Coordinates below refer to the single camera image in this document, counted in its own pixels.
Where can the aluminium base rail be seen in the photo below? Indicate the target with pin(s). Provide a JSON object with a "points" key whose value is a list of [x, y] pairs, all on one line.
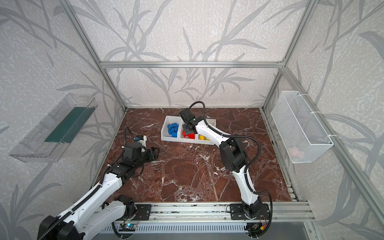
{"points": [[185, 212]]}

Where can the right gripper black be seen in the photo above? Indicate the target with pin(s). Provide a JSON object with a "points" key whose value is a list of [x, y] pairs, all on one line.
{"points": [[190, 127]]}

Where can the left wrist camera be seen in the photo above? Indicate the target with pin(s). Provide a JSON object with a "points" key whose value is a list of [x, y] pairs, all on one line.
{"points": [[141, 138]]}

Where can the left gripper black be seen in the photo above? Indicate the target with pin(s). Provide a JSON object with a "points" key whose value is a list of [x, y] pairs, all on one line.
{"points": [[152, 153]]}

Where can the pink object in basket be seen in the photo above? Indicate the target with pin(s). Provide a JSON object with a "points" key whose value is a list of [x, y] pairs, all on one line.
{"points": [[295, 153]]}

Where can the red long lego brick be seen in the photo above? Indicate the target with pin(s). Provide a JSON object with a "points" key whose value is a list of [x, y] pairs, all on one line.
{"points": [[191, 136]]}

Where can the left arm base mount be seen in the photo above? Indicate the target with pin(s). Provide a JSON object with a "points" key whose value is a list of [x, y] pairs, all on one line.
{"points": [[141, 213]]}

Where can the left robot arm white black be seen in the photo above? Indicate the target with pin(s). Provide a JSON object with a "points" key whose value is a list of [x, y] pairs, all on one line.
{"points": [[114, 177]]}

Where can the green circuit board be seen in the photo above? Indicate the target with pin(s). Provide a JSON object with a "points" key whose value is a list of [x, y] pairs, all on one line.
{"points": [[127, 227]]}

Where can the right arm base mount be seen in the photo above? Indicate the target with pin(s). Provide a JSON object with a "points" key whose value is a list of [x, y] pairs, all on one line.
{"points": [[238, 212]]}

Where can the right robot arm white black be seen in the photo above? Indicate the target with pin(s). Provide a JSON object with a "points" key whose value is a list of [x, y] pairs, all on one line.
{"points": [[233, 156]]}

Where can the white wire mesh basket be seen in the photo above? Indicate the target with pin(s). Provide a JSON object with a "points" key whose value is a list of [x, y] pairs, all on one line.
{"points": [[299, 126]]}

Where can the clear acrylic wall shelf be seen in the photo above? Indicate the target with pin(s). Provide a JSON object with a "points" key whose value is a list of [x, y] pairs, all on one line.
{"points": [[47, 142]]}

